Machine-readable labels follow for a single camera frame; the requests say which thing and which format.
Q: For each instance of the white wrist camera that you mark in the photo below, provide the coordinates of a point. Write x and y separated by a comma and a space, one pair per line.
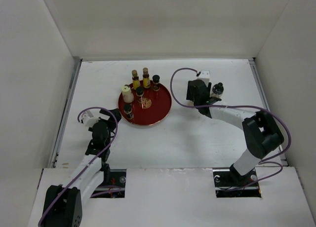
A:
204, 75
88, 119

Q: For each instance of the round black stopper bottle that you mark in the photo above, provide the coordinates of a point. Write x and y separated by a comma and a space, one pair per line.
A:
217, 90

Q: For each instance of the small black cap spice jar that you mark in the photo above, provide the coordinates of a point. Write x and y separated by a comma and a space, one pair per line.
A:
127, 108

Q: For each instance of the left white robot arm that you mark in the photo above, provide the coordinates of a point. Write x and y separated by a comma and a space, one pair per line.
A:
64, 202

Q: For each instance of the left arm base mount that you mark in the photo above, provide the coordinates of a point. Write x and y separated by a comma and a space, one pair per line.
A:
113, 185

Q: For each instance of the yellow label sauce bottle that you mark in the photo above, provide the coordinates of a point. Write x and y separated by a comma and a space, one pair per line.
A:
146, 78
135, 79

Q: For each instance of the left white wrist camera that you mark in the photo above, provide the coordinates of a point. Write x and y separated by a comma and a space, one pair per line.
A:
88, 119

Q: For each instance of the red round lacquer tray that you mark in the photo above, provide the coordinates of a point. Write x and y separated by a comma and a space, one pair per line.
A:
157, 107

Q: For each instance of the cream cap rice shaker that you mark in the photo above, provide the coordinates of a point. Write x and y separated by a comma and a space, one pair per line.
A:
127, 94

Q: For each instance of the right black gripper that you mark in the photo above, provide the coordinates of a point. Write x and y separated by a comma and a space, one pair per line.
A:
189, 96

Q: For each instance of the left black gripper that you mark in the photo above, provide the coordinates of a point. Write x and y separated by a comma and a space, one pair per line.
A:
112, 125

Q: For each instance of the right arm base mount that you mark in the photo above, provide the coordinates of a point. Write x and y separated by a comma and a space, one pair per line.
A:
226, 187

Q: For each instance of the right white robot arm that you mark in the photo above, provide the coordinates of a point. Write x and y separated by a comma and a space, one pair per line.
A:
261, 133

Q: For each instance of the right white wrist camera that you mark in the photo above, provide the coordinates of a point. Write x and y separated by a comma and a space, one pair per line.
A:
204, 75

